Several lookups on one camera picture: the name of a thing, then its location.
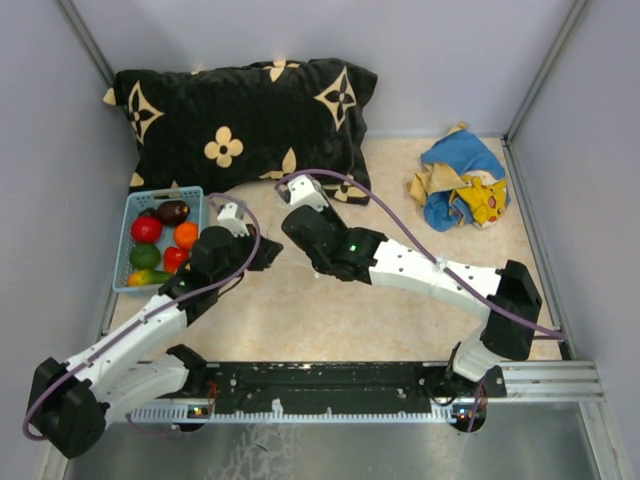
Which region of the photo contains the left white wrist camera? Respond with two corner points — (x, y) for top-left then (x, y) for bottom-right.
(217, 202), (250, 237)

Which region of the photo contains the green toy lime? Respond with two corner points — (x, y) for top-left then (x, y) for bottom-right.
(129, 243), (161, 270)

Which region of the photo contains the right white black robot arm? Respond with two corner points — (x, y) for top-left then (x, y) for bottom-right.
(281, 206), (542, 396)

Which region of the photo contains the orange toy fruit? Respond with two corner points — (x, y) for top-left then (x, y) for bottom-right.
(173, 221), (199, 251)

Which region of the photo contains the clear polka dot zip bag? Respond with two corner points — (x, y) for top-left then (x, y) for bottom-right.
(258, 197), (320, 281)

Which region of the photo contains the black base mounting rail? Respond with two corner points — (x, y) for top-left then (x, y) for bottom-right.
(161, 362), (477, 415)

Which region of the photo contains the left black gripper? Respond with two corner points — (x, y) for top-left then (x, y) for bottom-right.
(213, 222), (282, 289)

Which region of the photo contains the aluminium frame rail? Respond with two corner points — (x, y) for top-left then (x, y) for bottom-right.
(130, 360), (604, 430)

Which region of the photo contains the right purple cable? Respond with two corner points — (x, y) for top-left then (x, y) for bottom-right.
(273, 168), (566, 434)

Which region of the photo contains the dark purple toy fruit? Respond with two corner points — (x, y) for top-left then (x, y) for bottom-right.
(156, 200), (191, 227)

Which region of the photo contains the blue yellow cartoon cloth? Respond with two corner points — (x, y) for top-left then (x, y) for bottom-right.
(407, 122), (510, 232)

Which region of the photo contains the light blue plastic basket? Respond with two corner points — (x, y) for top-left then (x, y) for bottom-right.
(112, 186), (209, 296)

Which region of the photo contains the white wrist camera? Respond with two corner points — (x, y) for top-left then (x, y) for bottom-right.
(217, 202), (250, 237)
(276, 175), (330, 212)

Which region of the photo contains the black floral plush pillow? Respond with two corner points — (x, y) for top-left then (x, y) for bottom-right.
(103, 58), (378, 205)

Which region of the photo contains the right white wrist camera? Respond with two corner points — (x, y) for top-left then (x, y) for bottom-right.
(276, 175), (330, 212)

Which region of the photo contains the yellow green toy mango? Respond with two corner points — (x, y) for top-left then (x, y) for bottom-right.
(127, 269), (173, 288)

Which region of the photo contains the purple cable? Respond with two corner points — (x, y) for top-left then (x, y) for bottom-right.
(273, 168), (566, 434)
(22, 192), (261, 441)

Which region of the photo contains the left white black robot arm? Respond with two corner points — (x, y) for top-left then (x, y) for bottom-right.
(22, 226), (283, 459)

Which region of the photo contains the red toy apple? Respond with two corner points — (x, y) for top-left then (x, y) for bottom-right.
(130, 216), (163, 244)

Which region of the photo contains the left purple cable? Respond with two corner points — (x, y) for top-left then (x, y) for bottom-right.
(22, 192), (261, 441)

